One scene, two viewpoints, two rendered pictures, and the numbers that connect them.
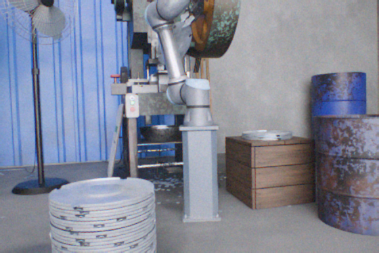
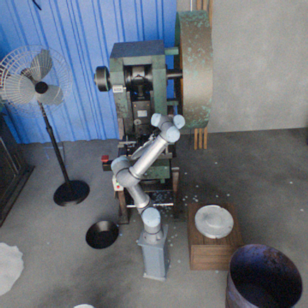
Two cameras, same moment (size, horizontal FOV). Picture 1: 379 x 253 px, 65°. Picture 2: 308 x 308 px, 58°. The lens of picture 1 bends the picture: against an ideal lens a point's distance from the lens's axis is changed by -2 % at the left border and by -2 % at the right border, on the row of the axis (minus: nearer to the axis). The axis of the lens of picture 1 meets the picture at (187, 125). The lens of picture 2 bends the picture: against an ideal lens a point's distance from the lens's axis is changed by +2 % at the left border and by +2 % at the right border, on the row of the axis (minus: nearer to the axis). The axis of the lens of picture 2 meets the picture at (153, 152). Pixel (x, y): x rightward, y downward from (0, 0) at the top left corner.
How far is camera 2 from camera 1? 1.71 m
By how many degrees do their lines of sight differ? 38
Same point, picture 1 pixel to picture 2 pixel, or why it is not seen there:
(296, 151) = (226, 249)
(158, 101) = not seen: hidden behind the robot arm
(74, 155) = (97, 135)
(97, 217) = not seen: outside the picture
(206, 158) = (155, 257)
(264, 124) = (264, 109)
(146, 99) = not seen: hidden behind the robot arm
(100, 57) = (106, 60)
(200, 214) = (153, 276)
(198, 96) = (150, 229)
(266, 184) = (201, 261)
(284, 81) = (300, 67)
